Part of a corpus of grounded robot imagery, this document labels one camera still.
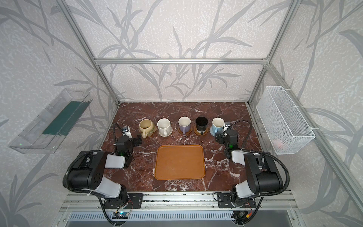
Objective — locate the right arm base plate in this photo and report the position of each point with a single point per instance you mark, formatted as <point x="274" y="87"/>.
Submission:
<point x="231" y="200"/>

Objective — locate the purple mug white inside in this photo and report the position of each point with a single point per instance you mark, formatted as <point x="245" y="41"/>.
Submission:
<point x="184" y="123"/>

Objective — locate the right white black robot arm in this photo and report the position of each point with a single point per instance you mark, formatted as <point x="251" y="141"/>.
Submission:
<point x="266" y="175"/>

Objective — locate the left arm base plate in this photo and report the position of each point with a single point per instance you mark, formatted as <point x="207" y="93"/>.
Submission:
<point x="132" y="201"/>

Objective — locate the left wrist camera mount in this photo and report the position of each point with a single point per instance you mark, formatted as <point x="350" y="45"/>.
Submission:
<point x="126" y="131"/>

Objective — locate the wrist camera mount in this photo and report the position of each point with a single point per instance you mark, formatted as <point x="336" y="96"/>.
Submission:
<point x="227" y="126"/>
<point x="126" y="131"/>

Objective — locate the black mug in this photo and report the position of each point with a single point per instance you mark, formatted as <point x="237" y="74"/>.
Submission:
<point x="201" y="125"/>

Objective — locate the white wire wall basket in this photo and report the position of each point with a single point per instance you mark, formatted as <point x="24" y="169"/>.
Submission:
<point x="287" y="129"/>

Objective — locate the aluminium front rail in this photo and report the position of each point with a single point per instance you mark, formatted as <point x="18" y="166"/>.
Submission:
<point x="176" y="201"/>

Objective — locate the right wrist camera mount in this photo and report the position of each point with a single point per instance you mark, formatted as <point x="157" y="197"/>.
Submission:
<point x="227" y="126"/>

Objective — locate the green lit circuit board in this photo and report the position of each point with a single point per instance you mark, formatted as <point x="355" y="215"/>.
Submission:
<point x="120" y="215"/>

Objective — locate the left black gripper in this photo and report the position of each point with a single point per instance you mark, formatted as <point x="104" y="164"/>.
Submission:
<point x="135" y="140"/>

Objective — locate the woven patterned round coaster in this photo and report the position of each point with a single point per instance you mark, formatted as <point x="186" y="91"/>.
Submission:
<point x="165" y="132"/>

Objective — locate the wooden round coaster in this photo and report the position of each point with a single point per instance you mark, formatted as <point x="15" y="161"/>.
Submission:
<point x="186" y="133"/>
<point x="205" y="132"/>

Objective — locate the beige ceramic mug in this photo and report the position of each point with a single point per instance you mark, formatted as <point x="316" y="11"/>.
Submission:
<point x="146" y="123"/>

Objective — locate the clear plastic wall bin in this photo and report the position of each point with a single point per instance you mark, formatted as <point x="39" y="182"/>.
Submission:
<point x="48" y="130"/>

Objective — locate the orange brown tray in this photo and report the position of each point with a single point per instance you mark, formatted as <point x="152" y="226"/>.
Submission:
<point x="179" y="162"/>

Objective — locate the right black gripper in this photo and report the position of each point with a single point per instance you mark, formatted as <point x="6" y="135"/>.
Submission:
<point x="221" y="136"/>

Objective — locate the cork flower shaped coaster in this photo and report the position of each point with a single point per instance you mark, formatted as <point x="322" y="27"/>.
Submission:
<point x="147" y="131"/>

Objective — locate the white speckled mug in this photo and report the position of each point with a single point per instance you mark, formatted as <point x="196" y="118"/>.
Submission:
<point x="164" y="123"/>

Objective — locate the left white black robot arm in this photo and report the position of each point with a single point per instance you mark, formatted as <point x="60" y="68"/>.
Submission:
<point x="85" y="175"/>

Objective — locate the grey round coaster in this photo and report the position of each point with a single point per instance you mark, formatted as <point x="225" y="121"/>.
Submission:
<point x="213" y="131"/>

